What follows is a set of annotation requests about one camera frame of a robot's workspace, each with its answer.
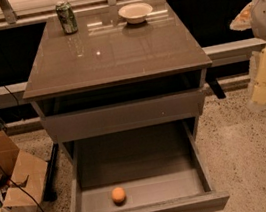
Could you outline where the grey drawer cabinet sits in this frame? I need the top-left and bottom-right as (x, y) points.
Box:
(24, 0), (211, 156)

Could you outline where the open grey middle drawer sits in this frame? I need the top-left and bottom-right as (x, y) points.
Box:
(70, 117), (229, 212)

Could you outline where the white paper bowl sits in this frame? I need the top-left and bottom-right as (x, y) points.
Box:
(118, 2), (152, 24)

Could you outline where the open cardboard box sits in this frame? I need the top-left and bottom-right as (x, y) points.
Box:
(0, 131), (48, 212)

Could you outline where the green soda can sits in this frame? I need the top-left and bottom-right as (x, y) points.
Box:
(55, 1), (78, 35)

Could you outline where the closed grey top drawer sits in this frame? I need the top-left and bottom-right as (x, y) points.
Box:
(41, 89), (205, 143)

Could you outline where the orange fruit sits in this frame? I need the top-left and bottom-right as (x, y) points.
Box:
(111, 186), (126, 204)

